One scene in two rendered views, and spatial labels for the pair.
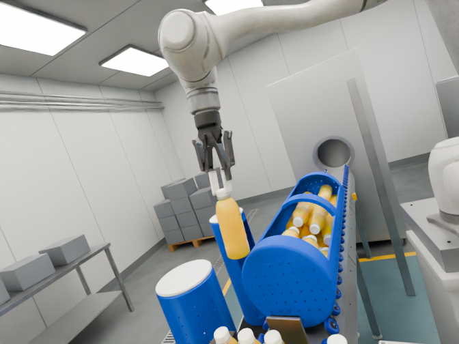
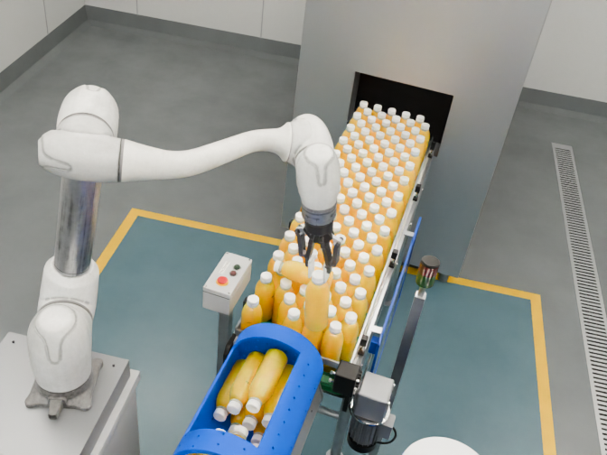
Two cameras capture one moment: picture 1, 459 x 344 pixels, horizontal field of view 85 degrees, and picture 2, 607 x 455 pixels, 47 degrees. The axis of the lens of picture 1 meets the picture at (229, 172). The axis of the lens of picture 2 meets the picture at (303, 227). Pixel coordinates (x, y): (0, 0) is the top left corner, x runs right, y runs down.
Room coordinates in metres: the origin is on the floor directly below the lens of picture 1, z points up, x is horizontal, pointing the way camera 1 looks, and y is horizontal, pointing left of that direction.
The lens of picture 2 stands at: (2.09, -0.41, 2.75)
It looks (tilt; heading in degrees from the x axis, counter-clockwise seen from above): 39 degrees down; 164
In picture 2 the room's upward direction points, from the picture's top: 8 degrees clockwise
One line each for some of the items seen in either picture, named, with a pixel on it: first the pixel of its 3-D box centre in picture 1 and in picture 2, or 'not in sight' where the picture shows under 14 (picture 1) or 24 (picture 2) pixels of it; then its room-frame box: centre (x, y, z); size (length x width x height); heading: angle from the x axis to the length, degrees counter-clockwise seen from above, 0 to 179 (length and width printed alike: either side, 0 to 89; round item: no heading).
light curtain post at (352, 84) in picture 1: (382, 191); not in sight; (1.80, -1.02, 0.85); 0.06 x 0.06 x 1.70; 61
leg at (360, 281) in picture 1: (365, 295); not in sight; (1.54, -0.58, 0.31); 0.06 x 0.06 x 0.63; 61
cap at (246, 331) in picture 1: (246, 337); not in sight; (0.58, 0.10, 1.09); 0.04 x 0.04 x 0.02
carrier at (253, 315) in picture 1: (244, 265); not in sight; (1.95, 0.14, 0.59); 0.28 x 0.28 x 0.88
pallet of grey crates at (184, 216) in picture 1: (195, 208); not in sight; (4.73, 0.84, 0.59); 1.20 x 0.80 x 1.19; 68
